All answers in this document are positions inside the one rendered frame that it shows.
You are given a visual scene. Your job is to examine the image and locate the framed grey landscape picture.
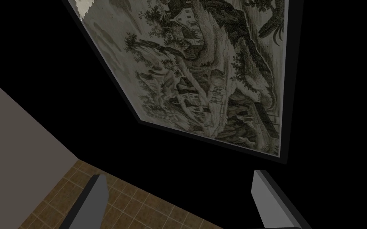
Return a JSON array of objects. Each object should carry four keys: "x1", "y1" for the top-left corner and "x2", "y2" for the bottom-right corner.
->
[{"x1": 61, "y1": 0, "x2": 306, "y2": 166}]

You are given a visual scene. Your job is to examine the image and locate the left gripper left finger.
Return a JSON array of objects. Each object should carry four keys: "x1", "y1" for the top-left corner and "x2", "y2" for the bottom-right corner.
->
[{"x1": 59, "y1": 174, "x2": 109, "y2": 229}]

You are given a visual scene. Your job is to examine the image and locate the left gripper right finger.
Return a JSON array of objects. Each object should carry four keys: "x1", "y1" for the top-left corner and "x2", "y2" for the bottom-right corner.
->
[{"x1": 250, "y1": 169, "x2": 313, "y2": 229}]

